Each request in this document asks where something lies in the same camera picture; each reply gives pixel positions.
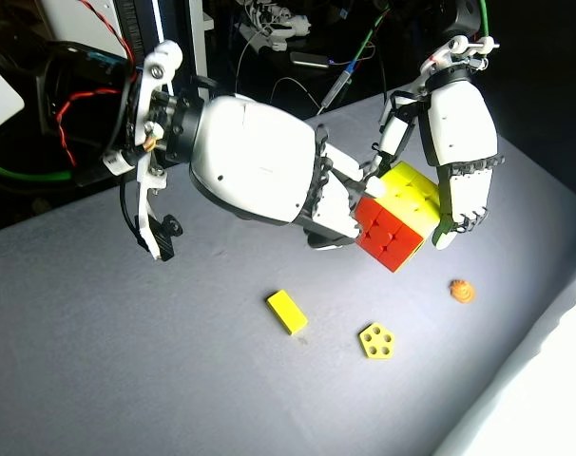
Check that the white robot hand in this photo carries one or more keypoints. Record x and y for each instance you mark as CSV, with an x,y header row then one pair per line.
x,y
255,157
464,123

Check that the white equipment cabinet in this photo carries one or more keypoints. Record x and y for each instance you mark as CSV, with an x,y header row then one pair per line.
x,y
83,19

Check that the orange swirl cookie toy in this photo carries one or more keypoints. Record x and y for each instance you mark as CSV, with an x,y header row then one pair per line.
x,y
463,292

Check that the yellow pentagon block five holes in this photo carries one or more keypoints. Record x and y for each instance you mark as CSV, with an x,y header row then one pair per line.
x,y
366,343

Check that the silver adapter blue collar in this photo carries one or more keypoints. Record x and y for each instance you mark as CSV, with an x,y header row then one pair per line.
x,y
338,90

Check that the Rubik's cube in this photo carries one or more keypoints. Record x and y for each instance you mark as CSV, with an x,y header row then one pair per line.
x,y
388,233

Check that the silver flat device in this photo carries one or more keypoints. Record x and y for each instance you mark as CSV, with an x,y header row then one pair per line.
x,y
309,60

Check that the grey table cloth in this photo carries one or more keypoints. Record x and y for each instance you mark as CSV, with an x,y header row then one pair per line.
x,y
174,356

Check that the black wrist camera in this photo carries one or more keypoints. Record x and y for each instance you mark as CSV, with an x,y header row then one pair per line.
x,y
168,233

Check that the yellow rectangular block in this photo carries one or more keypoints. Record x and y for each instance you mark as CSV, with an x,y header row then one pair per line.
x,y
287,311

